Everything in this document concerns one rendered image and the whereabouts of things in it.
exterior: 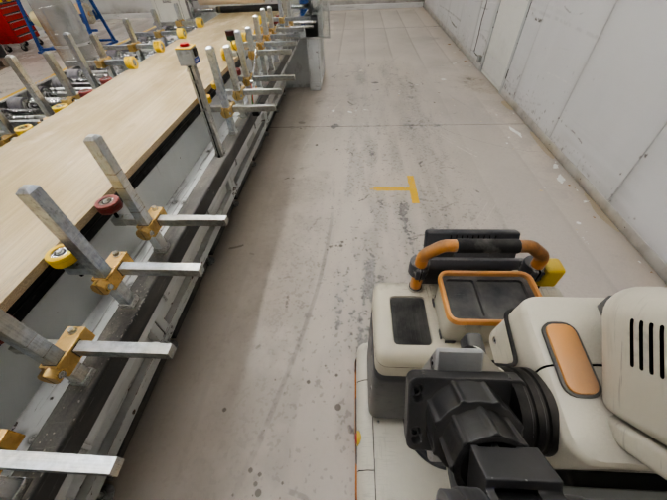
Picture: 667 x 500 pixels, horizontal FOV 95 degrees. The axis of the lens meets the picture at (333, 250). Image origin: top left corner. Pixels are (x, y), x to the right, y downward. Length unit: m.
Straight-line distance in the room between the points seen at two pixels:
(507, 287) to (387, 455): 0.73
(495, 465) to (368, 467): 0.99
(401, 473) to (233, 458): 0.73
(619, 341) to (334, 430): 1.34
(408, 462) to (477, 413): 0.96
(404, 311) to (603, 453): 0.57
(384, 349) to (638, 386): 0.55
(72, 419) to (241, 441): 0.75
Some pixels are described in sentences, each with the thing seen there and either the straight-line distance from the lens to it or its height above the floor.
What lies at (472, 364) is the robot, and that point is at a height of 1.22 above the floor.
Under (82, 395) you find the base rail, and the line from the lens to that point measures 1.14.
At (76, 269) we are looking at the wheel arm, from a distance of 1.24.
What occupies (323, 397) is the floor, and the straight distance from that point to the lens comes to 1.63.
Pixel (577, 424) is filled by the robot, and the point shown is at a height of 1.22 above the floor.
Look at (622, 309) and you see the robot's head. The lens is 0.37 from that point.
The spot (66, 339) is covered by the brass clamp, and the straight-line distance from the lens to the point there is 1.09.
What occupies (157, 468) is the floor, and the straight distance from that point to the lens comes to 1.75.
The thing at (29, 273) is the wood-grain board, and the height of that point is 0.90.
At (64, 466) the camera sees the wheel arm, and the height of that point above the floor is 0.83.
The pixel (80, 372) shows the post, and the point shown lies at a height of 0.74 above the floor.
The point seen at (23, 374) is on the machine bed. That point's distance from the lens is 1.31.
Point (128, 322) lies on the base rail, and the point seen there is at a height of 0.70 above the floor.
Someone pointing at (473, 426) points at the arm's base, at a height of 1.24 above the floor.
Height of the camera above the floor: 1.54
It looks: 46 degrees down
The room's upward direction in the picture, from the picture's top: 3 degrees counter-clockwise
